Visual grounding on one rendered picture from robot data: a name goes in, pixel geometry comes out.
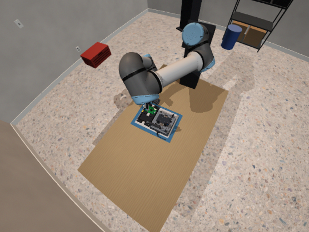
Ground green circuit board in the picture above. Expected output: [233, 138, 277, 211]
[145, 106, 157, 115]

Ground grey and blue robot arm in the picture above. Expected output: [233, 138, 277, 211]
[119, 23, 215, 105]

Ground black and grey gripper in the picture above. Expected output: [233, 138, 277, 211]
[143, 102, 150, 111]

